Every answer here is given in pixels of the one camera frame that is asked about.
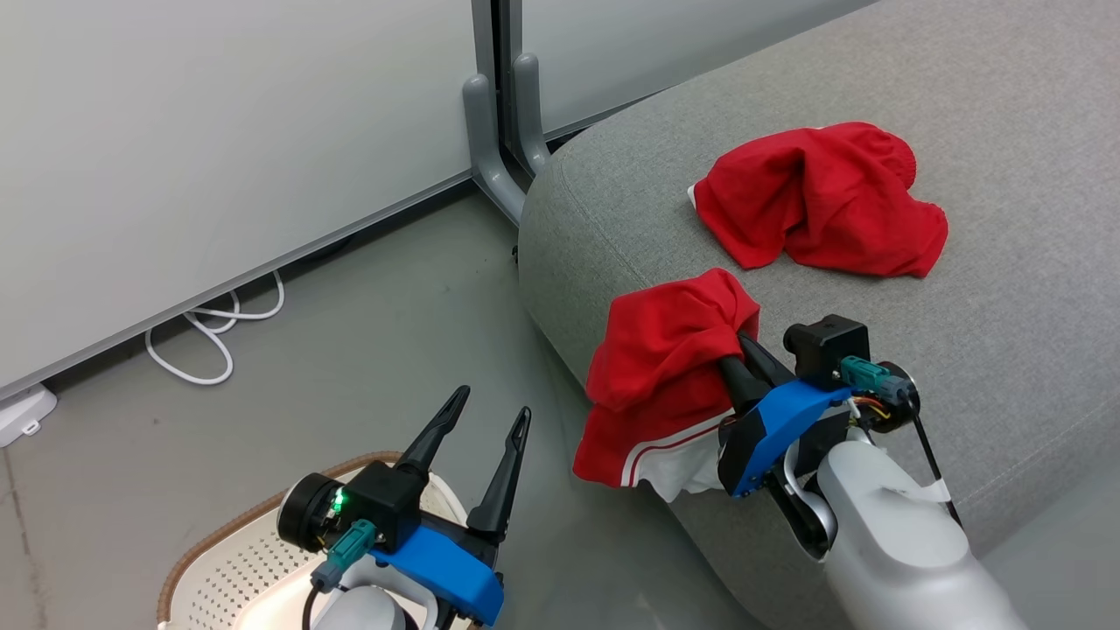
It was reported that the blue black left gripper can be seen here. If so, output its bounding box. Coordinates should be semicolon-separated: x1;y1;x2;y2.
372;386;532;627

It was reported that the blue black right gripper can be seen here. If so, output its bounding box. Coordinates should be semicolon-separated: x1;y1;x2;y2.
717;331;854;498

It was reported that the red garment with white trim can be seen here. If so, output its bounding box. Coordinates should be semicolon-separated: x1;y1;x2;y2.
573;267;762;504

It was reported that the plain red garment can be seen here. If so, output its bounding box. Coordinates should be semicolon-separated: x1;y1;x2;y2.
689;121;950;279

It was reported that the white perforated basket brown rim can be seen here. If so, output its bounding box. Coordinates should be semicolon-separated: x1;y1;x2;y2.
156;451;473;630

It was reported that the black round right motor cap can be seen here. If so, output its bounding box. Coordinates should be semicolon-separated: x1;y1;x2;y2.
875;361;921;434

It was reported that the black round motor cap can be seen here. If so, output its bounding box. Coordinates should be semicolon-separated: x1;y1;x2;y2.
277;472;347;554
875;361;921;434

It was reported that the black round left motor cap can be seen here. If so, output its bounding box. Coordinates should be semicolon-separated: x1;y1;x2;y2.
277;472;347;554

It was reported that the grey fabric sofa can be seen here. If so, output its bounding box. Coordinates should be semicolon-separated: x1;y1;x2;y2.
516;0;1120;630

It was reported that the grey curved partition foot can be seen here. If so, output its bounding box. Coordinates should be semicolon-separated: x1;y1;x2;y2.
512;52;552;176
462;74;530;228

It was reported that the narrow white partition panel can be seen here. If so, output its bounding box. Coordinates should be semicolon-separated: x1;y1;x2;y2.
516;0;876;137

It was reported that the wide white partition panel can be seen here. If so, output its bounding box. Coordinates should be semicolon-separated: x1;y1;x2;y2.
0;0;491;399

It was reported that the white power strip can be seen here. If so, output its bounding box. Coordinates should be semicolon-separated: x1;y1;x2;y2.
0;383;58;449

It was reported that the black right cable teal plug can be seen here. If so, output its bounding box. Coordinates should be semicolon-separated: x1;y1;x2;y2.
840;356;963;528

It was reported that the black cable teal plug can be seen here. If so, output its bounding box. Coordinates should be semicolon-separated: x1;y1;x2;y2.
840;356;963;528
302;519;379;630

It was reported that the black left cable teal plug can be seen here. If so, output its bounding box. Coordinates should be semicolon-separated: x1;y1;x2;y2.
302;519;379;630

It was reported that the white power cable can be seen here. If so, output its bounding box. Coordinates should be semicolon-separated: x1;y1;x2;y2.
144;269;287;386

